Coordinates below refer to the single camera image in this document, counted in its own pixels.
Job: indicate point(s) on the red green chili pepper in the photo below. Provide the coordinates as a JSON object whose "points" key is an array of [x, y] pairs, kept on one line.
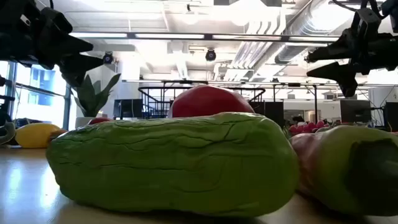
{"points": [[329, 168]]}

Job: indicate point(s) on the dark green chili pepper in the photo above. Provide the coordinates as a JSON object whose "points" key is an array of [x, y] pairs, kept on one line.
{"points": [[8, 133]]}

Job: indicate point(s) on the black overhead frame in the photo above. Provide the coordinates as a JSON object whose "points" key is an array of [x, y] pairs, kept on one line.
{"points": [[186, 82]]}

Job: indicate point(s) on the red grape bunch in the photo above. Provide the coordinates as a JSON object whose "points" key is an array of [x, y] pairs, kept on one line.
{"points": [[306, 128]]}

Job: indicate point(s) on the black ceiling spotlight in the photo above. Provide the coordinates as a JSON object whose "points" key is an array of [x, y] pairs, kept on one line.
{"points": [[210, 55], [108, 58]]}

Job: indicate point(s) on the person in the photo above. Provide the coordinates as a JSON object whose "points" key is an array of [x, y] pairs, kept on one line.
{"points": [[298, 119]]}

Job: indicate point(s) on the black bag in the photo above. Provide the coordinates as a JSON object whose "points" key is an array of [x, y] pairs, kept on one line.
{"points": [[28, 120]]}

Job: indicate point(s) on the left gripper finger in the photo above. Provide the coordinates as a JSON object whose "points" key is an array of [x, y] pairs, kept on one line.
{"points": [[74, 46], [77, 67]]}

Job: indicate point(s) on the green potted plant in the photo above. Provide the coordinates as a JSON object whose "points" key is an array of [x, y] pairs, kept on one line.
{"points": [[90, 99]]}

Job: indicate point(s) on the long ceiling light bar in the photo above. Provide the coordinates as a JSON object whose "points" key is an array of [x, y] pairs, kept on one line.
{"points": [[169, 36]]}

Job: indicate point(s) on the silver ventilation duct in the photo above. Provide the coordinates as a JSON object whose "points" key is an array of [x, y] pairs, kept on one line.
{"points": [[311, 21]]}

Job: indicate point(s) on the small red fruit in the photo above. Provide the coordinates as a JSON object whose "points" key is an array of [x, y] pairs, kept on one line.
{"points": [[99, 120]]}

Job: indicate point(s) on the light green bitter gourd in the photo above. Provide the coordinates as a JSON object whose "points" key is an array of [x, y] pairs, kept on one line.
{"points": [[174, 161]]}

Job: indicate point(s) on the black computer monitor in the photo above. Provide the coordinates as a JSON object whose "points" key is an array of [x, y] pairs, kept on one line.
{"points": [[355, 110], [392, 116], [128, 109]]}

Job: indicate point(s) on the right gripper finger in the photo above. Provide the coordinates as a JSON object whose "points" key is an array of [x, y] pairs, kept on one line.
{"points": [[342, 74], [339, 49]]}

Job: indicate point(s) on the black cabinet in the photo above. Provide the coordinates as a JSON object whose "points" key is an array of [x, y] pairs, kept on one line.
{"points": [[272, 112]]}

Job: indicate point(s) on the yellow lemon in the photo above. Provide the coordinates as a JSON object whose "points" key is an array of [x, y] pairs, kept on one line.
{"points": [[35, 135]]}

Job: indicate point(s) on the big red round fruit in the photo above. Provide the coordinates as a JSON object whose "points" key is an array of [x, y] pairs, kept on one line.
{"points": [[208, 101]]}

